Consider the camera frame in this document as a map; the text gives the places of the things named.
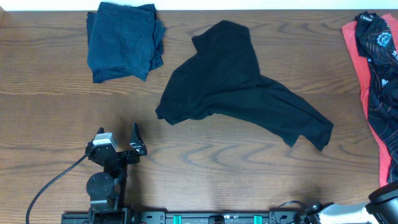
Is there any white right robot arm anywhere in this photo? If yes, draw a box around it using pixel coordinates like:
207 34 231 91
294 182 397 224

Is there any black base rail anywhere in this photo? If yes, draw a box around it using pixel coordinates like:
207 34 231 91
60 211 304 224

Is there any plain black t-shirt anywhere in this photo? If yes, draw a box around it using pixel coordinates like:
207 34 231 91
155 21 333 151

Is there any folded dark blue garment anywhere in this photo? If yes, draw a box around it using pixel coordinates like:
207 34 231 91
86 2 166 83

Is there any black patterned jersey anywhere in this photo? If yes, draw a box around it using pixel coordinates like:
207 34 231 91
355 11 397 184

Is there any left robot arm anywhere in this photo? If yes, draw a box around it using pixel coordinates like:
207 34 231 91
85 123 147 224

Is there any black right base cable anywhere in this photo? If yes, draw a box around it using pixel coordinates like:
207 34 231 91
275 200 307 212

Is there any red garment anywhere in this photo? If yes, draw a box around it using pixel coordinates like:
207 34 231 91
341 14 397 187

